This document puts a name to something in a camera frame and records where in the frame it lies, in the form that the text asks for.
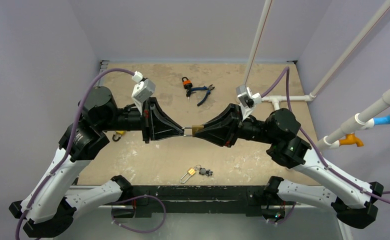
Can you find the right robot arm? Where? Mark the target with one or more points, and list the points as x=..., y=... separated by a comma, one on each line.
x=351, y=199

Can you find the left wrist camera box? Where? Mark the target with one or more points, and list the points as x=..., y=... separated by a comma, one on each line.
x=143, y=89

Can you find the orange tap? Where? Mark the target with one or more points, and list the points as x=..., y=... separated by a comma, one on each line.
x=351, y=139

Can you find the grey insulated pipe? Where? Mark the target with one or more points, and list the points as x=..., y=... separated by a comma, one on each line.
x=356, y=122

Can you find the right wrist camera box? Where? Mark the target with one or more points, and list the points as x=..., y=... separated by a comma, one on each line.
x=247, y=100

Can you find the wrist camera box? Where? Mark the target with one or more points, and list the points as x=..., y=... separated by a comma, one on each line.
x=143, y=89
x=247, y=100

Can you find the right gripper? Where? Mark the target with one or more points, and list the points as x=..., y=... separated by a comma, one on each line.
x=236, y=124

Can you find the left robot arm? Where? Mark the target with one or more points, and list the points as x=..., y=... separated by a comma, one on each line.
x=47, y=212

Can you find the orange black padlock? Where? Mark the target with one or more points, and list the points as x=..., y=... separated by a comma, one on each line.
x=187, y=84

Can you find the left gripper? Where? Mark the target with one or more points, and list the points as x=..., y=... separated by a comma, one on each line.
x=156, y=124

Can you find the long shackle brass padlock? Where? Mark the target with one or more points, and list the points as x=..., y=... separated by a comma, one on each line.
x=189, y=173

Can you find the yellow black padlock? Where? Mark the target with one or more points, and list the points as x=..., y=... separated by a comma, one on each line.
x=118, y=135

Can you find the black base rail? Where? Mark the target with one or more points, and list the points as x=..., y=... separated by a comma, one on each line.
x=249, y=200

